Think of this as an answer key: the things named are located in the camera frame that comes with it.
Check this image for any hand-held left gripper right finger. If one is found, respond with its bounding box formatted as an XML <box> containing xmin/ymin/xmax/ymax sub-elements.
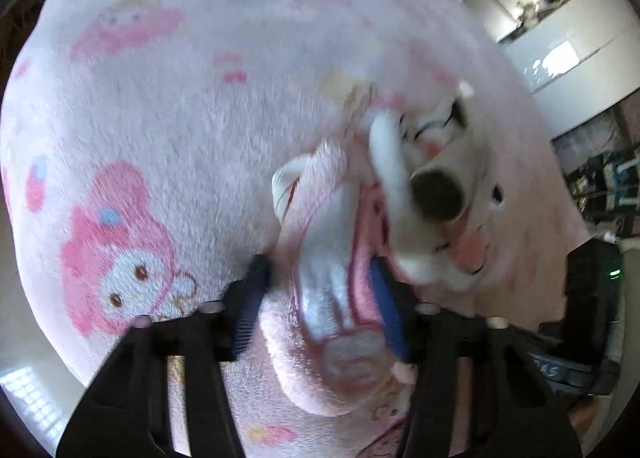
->
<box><xmin>367</xmin><ymin>258</ymin><xmax>583</xmax><ymax>458</ymax></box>

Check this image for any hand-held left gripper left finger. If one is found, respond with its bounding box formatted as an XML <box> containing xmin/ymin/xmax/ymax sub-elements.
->
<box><xmin>56</xmin><ymin>254</ymin><xmax>274</xmax><ymax>458</ymax></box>

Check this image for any large white and pink plush toy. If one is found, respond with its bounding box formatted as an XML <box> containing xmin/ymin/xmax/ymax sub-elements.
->
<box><xmin>270</xmin><ymin>81</ymin><xmax>506</xmax><ymax>414</ymax></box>

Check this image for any dark shelf unit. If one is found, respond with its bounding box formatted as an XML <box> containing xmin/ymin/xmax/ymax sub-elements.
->
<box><xmin>550</xmin><ymin>103</ymin><xmax>640</xmax><ymax>239</ymax></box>

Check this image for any white wardrobe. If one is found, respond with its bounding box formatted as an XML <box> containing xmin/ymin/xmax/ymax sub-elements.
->
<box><xmin>500</xmin><ymin>0</ymin><xmax>640</xmax><ymax>139</ymax></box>

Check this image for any pink printed blanket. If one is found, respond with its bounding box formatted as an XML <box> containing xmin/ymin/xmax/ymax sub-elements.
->
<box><xmin>0</xmin><ymin>0</ymin><xmax>596</xmax><ymax>458</ymax></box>

